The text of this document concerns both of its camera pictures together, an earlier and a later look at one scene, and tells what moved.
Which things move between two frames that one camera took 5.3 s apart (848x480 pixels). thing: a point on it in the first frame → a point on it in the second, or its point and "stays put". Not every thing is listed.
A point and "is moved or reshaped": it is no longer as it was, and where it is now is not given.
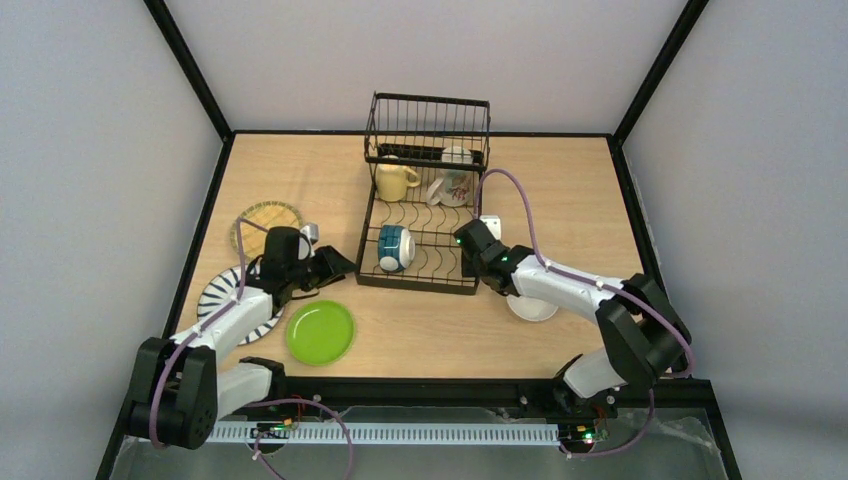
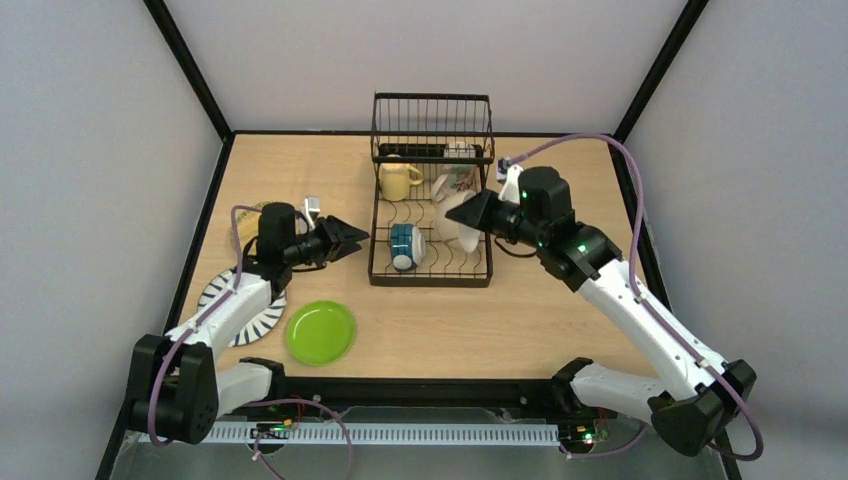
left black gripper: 321,266 → 329,238
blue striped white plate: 222,289 stays put
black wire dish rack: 424,157 stays put
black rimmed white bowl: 396,247 is moved or reshaped
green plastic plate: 320,332 stays put
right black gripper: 469,240 → 495,216
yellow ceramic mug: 393,180 stays put
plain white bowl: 530,309 → 466,237
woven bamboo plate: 267,214 stays put
